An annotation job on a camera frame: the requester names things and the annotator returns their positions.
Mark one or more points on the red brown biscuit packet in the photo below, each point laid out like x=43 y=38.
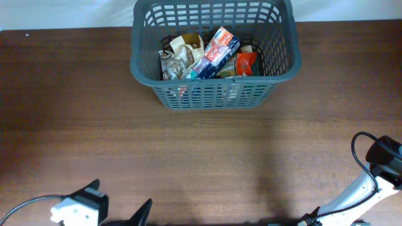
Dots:
x=238 y=65

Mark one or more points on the brown snack bag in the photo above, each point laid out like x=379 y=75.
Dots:
x=187 y=50

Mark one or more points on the blue Kleenex tissue multipack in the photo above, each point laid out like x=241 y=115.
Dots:
x=216 y=54

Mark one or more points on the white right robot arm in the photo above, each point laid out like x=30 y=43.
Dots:
x=380 y=178

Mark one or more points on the grey plastic lattice basket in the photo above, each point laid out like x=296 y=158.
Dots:
x=268 y=26

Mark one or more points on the beige clear snack bag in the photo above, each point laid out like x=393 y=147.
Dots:
x=247 y=49

